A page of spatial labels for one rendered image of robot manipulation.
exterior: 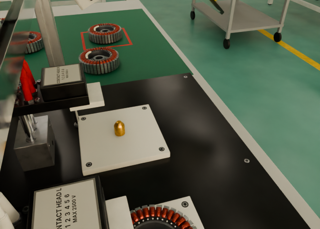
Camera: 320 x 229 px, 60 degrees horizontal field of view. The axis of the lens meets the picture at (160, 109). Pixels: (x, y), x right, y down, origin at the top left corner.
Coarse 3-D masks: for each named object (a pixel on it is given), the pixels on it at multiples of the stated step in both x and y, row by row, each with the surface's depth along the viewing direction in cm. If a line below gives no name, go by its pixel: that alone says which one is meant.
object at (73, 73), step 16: (80, 64) 45; (48, 80) 41; (64, 80) 41; (80, 80) 41; (32, 96) 41; (48, 96) 40; (64, 96) 41; (80, 96) 41; (96, 96) 44; (16, 112) 40; (32, 112) 41; (32, 128) 46
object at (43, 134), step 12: (36, 120) 48; (48, 120) 49; (24, 132) 46; (36, 132) 46; (48, 132) 47; (24, 144) 44; (36, 144) 44; (48, 144) 45; (24, 156) 44; (36, 156) 45; (48, 156) 46; (24, 168) 46; (36, 168) 46
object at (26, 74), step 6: (24, 60) 41; (24, 66) 42; (24, 72) 37; (30, 72) 43; (24, 78) 38; (30, 78) 43; (24, 84) 38; (30, 84) 41; (36, 84) 44; (18, 90) 42; (24, 90) 39; (30, 90) 40; (36, 90) 42; (24, 96) 39; (30, 96) 40; (24, 102) 40; (30, 102) 40
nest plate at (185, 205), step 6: (180, 198) 41; (186, 198) 41; (162, 204) 40; (168, 204) 40; (174, 204) 40; (180, 204) 40; (186, 204) 40; (192, 204) 40; (180, 210) 39; (186, 210) 39; (192, 210) 39; (192, 216) 38; (198, 216) 38; (198, 222) 38; (198, 228) 37
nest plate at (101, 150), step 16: (112, 112) 57; (128, 112) 57; (144, 112) 57; (80, 128) 53; (96, 128) 53; (112, 128) 53; (128, 128) 53; (144, 128) 53; (80, 144) 50; (96, 144) 50; (112, 144) 50; (128, 144) 50; (144, 144) 50; (160, 144) 50; (96, 160) 47; (112, 160) 47; (128, 160) 47; (144, 160) 47
